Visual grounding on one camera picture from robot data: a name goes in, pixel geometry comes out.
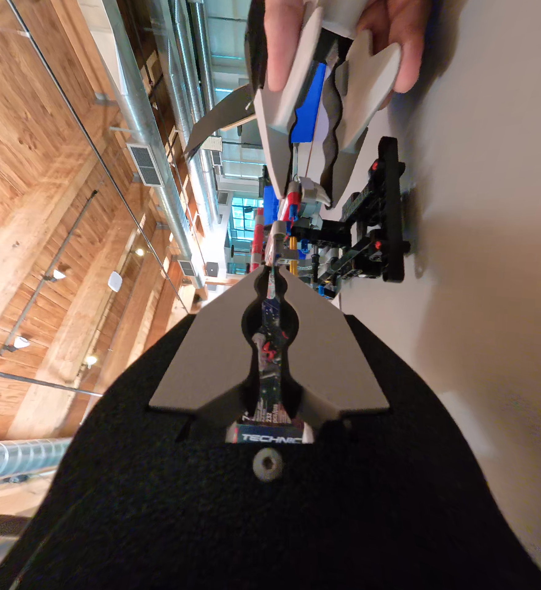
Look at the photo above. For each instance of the silver ventilation duct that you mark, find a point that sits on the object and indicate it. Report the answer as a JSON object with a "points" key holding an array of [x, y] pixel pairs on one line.
{"points": [[136, 115], [17, 458]]}

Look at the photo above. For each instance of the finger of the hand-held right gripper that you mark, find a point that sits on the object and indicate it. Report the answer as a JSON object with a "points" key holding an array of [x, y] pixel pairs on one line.
{"points": [[275, 124], [367, 92]]}

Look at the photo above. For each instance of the white spot lamp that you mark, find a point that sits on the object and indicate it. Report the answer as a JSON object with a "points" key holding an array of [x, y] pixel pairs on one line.
{"points": [[21, 342], [58, 275]]}

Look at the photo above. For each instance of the black toy box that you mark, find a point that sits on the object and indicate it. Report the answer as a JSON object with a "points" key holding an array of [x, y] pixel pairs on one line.
{"points": [[270, 368]]}

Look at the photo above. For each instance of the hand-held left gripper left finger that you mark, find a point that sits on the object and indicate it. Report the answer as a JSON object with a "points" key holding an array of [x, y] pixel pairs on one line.
{"points": [[206, 364]]}

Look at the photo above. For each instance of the small grey toy connector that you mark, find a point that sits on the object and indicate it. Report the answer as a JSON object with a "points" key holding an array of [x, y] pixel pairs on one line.
{"points": [[282, 239]]}

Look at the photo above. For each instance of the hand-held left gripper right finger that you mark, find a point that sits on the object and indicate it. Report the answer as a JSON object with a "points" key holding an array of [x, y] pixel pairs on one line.
{"points": [[335, 364]]}

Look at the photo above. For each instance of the grey red toy vehicle model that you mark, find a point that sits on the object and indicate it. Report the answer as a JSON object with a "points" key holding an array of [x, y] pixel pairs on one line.
{"points": [[390, 207]]}

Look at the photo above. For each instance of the metal vent grille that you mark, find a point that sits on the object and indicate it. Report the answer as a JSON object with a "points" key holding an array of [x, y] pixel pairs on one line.
{"points": [[185, 268], [146, 165]]}

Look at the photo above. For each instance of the black speaker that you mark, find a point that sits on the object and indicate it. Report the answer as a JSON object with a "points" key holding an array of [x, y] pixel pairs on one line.
{"points": [[212, 269]]}

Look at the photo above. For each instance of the person's right hand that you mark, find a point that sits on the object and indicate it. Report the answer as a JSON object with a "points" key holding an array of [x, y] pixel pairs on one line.
{"points": [[284, 41]]}

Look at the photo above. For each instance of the silver ceiling pipe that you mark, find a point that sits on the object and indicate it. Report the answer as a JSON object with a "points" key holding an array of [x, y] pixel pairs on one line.
{"points": [[183, 69]]}

